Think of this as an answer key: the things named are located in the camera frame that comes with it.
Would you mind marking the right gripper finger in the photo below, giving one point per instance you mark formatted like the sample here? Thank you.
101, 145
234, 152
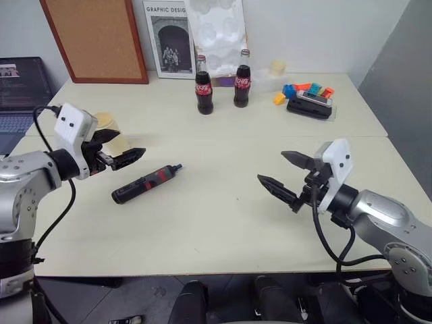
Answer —
300, 159
278, 189

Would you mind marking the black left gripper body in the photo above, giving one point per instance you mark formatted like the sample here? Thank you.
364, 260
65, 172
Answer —
94, 153

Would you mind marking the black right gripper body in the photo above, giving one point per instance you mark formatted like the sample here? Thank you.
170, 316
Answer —
312, 190

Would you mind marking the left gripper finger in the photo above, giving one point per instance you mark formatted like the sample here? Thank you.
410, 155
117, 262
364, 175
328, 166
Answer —
106, 135
130, 157

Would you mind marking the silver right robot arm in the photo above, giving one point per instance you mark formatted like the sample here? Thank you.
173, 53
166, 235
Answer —
381, 209

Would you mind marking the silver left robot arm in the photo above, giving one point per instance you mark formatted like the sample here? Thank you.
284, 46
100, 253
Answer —
20, 195

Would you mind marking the black red electric screwdriver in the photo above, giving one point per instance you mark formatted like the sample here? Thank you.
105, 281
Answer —
145, 184

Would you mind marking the cream paper cup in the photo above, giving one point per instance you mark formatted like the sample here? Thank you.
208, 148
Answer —
122, 145

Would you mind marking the black tool case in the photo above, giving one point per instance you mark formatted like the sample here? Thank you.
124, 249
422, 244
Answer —
308, 107

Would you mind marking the yellow toy block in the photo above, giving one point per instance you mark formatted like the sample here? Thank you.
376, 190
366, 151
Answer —
279, 99

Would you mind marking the blue toy block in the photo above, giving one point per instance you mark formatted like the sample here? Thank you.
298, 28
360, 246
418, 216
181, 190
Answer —
289, 91

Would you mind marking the teal toy block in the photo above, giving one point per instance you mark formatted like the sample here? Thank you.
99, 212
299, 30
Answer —
315, 88

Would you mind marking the red orange toy block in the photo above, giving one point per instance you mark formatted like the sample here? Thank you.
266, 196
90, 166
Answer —
328, 92

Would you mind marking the translucent plastic container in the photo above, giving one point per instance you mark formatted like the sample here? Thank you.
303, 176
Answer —
266, 81

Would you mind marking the small cream cup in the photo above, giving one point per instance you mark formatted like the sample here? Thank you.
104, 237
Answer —
277, 67

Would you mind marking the glass cola bottle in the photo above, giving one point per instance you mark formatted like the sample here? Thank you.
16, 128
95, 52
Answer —
242, 84
204, 91

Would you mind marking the cork board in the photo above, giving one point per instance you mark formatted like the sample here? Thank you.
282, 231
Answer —
98, 37

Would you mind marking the open laptop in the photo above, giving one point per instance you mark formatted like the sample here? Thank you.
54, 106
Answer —
20, 84

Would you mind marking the purple box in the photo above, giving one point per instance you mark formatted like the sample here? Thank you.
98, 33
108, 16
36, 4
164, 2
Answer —
224, 81

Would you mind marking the dark rounded shape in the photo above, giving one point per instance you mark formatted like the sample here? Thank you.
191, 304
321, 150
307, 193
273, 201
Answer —
189, 303
276, 300

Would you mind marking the graphic design book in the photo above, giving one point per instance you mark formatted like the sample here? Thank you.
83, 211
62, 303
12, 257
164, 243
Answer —
172, 44

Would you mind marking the white plastic blister sheet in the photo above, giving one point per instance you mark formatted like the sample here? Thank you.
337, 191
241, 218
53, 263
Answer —
219, 33

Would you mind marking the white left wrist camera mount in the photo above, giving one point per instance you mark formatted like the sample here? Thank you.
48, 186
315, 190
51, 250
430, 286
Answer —
69, 125

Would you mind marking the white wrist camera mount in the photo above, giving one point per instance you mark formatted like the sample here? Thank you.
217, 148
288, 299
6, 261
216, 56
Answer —
339, 158
69, 125

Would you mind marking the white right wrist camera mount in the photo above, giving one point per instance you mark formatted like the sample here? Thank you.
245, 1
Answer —
339, 158

